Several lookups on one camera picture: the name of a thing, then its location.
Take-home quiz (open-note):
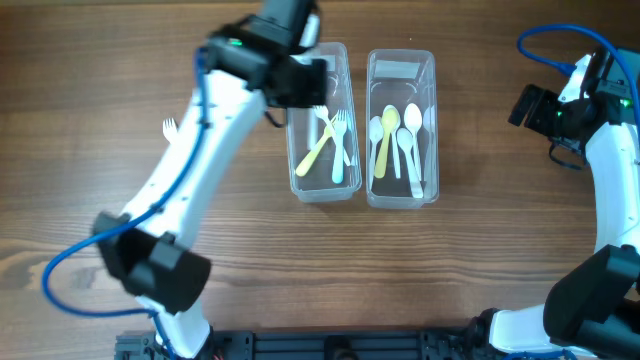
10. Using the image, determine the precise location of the white fork slanted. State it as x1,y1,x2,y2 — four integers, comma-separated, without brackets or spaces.
313,106,351,167

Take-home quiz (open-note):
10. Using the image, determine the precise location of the light blue fork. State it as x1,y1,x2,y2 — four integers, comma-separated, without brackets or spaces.
332,110,347,184

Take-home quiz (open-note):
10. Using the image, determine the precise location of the yellow fork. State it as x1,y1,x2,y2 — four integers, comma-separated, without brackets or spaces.
295,117,337,177

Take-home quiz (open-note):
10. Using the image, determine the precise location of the yellow spoon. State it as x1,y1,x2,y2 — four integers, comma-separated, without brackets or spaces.
374,105,399,179

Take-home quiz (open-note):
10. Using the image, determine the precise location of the white spoon top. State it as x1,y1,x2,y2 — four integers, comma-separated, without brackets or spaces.
404,103,422,180

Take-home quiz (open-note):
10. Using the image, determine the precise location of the white spoon thick handle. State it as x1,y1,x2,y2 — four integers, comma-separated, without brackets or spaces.
397,128,424,198

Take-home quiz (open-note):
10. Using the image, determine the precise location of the white fork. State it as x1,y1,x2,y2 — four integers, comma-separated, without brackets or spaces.
307,109,318,150
162,118,178,144

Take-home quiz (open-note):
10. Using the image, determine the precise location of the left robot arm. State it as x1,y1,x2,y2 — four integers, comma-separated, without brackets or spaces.
93,0,327,359

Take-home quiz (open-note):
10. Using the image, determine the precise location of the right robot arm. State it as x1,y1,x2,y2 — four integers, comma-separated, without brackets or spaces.
467,47,639,359

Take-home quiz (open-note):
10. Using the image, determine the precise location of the left clear plastic container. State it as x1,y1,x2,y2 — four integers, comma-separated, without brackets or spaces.
286,42,362,203

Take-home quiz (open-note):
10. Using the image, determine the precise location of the clear plastic container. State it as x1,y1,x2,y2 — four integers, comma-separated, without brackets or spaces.
286,42,362,203
365,49,440,209

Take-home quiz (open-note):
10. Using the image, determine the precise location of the right clear plastic container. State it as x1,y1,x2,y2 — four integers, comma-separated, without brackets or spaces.
365,49,440,209

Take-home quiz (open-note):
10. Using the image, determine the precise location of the left blue cable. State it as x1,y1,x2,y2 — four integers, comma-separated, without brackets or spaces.
40,47,211,360

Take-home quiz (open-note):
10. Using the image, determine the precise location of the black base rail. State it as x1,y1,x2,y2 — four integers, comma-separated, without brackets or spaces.
114,327,501,360

